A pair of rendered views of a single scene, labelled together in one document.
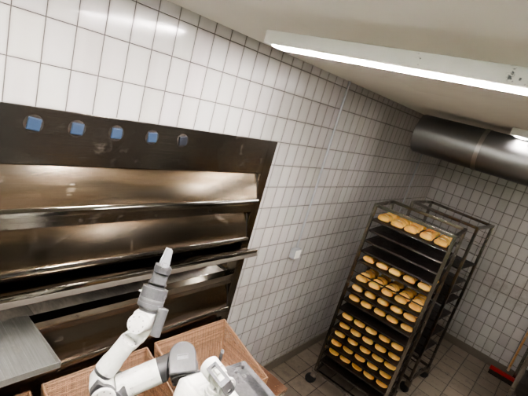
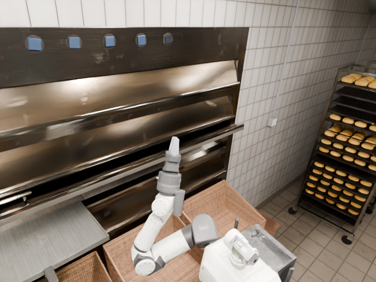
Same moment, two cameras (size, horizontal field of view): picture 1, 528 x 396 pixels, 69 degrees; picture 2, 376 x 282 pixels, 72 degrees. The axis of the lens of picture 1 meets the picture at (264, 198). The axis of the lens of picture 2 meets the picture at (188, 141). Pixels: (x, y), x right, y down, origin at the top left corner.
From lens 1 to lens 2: 41 cm
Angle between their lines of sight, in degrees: 15
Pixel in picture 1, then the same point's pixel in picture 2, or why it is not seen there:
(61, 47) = not seen: outside the picture
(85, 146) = (85, 58)
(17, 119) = (19, 41)
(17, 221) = (48, 132)
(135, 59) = not seen: outside the picture
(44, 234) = (74, 139)
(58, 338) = (106, 212)
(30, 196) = (52, 110)
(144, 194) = (145, 93)
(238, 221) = (225, 103)
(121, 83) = not seen: outside the picture
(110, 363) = (145, 240)
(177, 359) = (200, 230)
